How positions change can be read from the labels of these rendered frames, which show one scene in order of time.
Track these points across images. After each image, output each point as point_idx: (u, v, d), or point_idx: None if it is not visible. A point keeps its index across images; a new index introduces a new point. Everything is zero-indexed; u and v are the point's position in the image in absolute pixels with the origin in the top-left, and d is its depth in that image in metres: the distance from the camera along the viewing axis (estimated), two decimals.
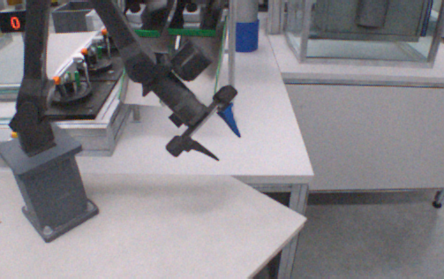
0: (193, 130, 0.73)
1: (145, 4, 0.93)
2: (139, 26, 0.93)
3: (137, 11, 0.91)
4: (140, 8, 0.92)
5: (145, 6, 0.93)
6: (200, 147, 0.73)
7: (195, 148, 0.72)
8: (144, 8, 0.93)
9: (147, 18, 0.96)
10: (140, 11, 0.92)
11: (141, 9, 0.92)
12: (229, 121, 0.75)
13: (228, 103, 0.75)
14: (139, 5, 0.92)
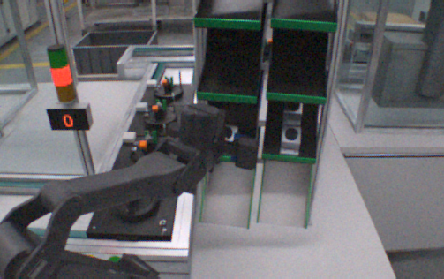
0: None
1: (236, 127, 0.84)
2: None
3: (229, 138, 0.83)
4: (232, 132, 0.83)
5: (236, 129, 0.84)
6: None
7: None
8: (236, 132, 0.84)
9: None
10: (232, 136, 0.83)
11: (233, 133, 0.83)
12: None
13: None
14: (230, 130, 0.83)
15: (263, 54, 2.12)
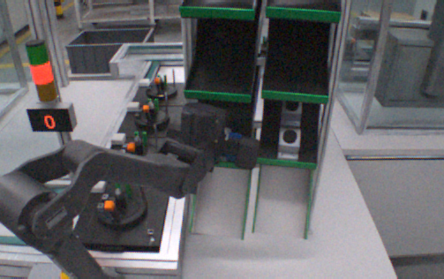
0: None
1: (229, 129, 0.76)
2: (223, 157, 0.76)
3: None
4: None
5: (229, 131, 0.76)
6: None
7: None
8: (229, 135, 0.76)
9: None
10: None
11: None
12: None
13: None
14: None
15: (261, 52, 2.04)
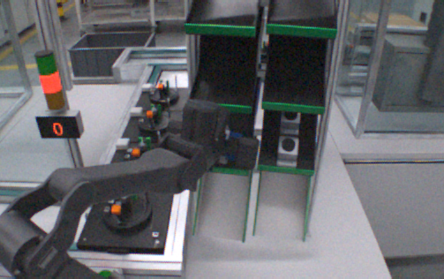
0: None
1: (228, 131, 0.76)
2: (224, 159, 0.77)
3: None
4: None
5: (228, 133, 0.76)
6: None
7: None
8: (228, 138, 0.76)
9: None
10: None
11: (225, 139, 0.76)
12: None
13: None
14: None
15: (261, 56, 2.08)
